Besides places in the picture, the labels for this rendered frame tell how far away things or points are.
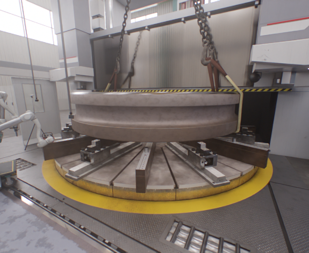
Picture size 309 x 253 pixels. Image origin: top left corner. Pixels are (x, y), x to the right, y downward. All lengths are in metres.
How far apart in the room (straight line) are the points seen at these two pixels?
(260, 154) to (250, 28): 3.47
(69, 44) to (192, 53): 4.35
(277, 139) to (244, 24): 3.34
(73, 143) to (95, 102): 1.37
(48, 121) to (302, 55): 7.44
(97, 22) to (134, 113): 5.86
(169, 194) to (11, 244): 2.09
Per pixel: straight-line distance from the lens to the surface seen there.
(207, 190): 3.04
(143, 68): 6.45
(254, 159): 3.81
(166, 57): 6.05
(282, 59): 3.60
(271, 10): 4.23
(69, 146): 4.22
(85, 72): 6.56
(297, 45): 3.67
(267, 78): 4.54
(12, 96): 12.34
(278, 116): 5.59
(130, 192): 2.85
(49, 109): 7.29
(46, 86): 7.27
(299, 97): 5.64
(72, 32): 6.95
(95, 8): 8.50
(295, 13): 4.23
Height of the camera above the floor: 1.75
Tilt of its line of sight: 12 degrees down
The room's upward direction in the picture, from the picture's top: straight up
